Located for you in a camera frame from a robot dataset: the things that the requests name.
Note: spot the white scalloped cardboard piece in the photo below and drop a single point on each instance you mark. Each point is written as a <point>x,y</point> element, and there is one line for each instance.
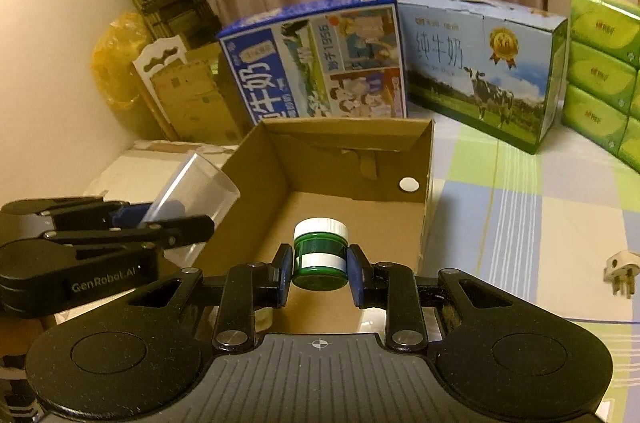
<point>160,53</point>

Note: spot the dark blue milk carton box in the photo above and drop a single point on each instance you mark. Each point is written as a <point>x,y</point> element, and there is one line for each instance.
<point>300,63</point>

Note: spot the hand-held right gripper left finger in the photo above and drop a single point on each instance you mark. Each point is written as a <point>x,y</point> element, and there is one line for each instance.
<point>285,275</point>

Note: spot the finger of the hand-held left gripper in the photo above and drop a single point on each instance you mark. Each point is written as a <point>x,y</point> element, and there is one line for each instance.
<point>190,227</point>
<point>127,214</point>

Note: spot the green jar with white lid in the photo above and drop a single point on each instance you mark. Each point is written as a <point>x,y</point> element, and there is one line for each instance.
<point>320,248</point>

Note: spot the clear plastic cup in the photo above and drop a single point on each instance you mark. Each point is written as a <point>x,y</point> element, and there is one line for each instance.
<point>200,183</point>

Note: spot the white three-pin plug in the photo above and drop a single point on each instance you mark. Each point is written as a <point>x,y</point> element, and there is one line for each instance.
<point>622,265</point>

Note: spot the light blue cow milk box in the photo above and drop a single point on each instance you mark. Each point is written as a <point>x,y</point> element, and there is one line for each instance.
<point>475,68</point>

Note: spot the yellow plastic bag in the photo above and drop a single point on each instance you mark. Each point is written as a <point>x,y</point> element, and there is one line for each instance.
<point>112,63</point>

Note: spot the white flat box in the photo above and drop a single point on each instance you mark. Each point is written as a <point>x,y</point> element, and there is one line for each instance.
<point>130,168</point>

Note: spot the cardboard box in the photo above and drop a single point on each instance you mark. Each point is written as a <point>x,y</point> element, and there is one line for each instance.
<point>310,163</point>

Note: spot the flattened brown cardboard boxes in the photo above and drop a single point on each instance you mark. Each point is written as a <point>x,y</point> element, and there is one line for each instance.
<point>195,103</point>

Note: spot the stack of green tissue packs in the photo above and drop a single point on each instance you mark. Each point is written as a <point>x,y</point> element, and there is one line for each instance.
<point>600,78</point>

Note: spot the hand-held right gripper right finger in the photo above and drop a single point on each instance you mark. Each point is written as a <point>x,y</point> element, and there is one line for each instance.
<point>356,278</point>

